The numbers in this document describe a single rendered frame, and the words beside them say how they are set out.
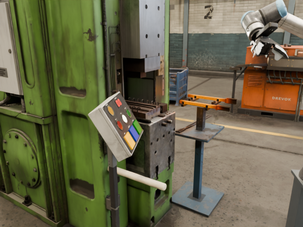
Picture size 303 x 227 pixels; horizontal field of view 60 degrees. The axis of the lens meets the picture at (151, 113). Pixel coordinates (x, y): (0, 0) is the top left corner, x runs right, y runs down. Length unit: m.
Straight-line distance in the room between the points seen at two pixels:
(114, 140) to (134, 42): 0.74
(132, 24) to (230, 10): 7.81
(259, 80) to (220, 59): 4.41
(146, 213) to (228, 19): 7.97
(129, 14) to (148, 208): 1.43
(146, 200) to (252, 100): 3.65
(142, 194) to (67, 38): 1.27
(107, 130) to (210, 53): 8.49
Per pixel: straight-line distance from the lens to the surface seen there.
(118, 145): 1.29
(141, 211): 2.25
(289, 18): 1.71
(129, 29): 1.79
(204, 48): 9.65
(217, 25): 9.52
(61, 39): 1.94
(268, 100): 5.31
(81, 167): 2.12
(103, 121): 1.27
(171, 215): 2.46
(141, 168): 2.06
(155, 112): 1.98
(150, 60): 1.85
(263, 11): 1.55
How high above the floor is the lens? 1.54
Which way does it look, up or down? 17 degrees down
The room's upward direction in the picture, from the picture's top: straight up
